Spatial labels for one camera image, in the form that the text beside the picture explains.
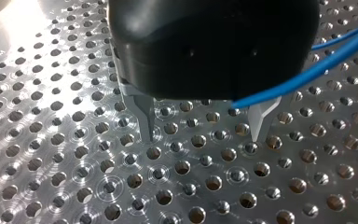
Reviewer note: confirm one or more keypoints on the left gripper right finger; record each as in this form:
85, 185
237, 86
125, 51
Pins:
259, 121

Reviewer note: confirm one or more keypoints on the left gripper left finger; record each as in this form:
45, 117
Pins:
144, 115

